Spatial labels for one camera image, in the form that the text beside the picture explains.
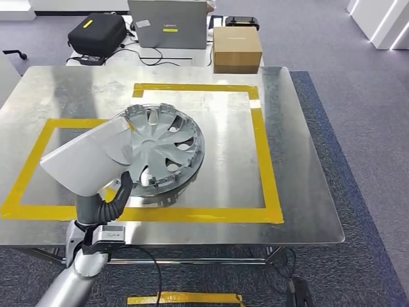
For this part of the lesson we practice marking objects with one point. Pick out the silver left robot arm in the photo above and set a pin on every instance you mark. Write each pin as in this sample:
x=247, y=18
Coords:
x=67, y=286

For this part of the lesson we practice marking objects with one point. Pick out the white chair back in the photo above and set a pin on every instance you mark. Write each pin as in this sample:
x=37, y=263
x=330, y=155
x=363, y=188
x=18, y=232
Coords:
x=7, y=80

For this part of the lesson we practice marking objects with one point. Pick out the yellow workbench tape marking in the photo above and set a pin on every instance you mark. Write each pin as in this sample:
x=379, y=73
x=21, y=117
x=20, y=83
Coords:
x=265, y=169

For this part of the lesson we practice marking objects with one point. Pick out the white curved plastic part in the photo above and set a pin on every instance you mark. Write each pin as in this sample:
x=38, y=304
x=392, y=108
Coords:
x=89, y=159

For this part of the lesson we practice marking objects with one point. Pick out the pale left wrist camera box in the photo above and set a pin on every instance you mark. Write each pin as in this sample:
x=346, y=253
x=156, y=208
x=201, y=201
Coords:
x=110, y=234

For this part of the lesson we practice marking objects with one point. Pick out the white wall panels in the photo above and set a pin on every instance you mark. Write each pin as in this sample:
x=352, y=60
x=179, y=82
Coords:
x=376, y=25

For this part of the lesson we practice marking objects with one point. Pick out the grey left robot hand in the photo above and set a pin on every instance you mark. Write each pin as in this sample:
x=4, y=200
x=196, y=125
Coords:
x=88, y=211

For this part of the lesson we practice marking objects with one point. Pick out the black chair leg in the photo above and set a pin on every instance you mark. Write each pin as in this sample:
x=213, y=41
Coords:
x=16, y=53

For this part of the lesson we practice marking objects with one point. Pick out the brown cardboard box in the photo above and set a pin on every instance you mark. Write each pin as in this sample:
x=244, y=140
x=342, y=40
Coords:
x=238, y=48

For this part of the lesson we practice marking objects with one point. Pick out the white desk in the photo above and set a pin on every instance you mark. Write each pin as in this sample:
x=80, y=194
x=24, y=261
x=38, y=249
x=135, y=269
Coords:
x=198, y=57

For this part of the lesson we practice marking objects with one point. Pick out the black handheld controller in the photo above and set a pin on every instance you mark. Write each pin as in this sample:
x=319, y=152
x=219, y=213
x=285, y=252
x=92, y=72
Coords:
x=242, y=22

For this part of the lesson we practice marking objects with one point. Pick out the grey laptop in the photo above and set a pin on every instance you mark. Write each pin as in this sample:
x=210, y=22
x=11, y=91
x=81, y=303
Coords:
x=167, y=23

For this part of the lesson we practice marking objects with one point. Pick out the silver wheel hubcap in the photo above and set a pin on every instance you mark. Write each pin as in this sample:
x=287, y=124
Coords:
x=166, y=148

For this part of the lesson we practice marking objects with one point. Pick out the stainless steel workbench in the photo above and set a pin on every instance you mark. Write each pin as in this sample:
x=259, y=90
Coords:
x=303, y=169

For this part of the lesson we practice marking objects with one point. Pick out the black carry case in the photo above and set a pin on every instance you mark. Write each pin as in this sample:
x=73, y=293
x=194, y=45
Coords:
x=96, y=34

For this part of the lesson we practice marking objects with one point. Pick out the small black device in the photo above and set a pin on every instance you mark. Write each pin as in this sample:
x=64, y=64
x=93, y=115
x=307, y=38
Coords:
x=93, y=59

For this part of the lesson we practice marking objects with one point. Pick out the yellow floor tape outline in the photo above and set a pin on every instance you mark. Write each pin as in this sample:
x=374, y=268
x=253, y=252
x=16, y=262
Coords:
x=185, y=298

